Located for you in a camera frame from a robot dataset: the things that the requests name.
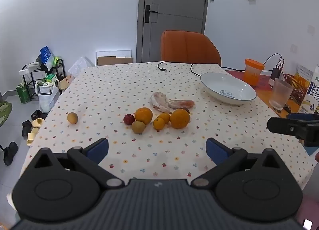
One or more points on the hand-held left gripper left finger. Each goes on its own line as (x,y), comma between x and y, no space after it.
(98,149)

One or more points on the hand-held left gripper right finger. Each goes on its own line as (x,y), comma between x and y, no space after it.
(215,150)

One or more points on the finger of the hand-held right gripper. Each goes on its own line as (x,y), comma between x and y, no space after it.
(281,126)
(301,116)

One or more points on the small red apple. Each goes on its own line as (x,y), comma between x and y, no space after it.
(128,119)

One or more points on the large orange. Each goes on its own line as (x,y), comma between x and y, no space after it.
(143,115)
(180,119)

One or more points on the dark red plum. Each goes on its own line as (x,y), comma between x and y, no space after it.
(186,110)

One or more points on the small tangerine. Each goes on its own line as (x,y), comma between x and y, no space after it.
(165,117)
(158,123)

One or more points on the white plate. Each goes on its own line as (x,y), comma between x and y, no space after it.
(228,88)

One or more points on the bunch of keys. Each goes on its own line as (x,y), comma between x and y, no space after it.
(286,108)

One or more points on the white milk carton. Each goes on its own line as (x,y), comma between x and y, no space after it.
(312,93)

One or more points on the orange basket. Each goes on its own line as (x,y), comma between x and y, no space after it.
(294,88)

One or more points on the white orange snack bag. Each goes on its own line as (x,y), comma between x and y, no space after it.
(302,75)

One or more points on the white power strip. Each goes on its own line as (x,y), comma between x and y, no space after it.
(271,82)

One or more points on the black charger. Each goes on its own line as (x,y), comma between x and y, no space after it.
(275,73)

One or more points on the orange lidded cup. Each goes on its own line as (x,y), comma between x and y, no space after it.
(253,71)

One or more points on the yellow slipper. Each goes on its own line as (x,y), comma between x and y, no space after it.
(32,135)
(38,122)

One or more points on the black slipper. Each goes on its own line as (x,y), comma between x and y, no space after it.
(36,115)

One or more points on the white plastic bag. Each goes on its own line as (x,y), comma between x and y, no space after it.
(46,98)

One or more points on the black shoe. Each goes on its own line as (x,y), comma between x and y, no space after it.
(10,152)
(26,127)

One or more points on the clear plastic bag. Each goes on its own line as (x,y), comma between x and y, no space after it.
(78,66)

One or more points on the green white box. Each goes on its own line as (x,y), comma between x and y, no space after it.
(49,78)

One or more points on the cardboard sheet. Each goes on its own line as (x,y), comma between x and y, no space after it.
(114,61)

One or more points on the white board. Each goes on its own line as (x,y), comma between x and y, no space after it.
(113,53)

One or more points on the yellow-green packet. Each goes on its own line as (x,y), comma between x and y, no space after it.
(55,60)

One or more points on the white rounded device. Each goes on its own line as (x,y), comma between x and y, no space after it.
(307,224)

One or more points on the black shoe rack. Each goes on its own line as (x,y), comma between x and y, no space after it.
(33,70)

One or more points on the orange chair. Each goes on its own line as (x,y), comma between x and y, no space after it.
(189,47)

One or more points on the long white box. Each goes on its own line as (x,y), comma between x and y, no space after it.
(28,66)

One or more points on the blue bag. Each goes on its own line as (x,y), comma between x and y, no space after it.
(46,54)

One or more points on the grey door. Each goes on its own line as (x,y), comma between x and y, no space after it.
(174,15)

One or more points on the white wall socket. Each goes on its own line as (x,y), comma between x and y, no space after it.
(294,48)

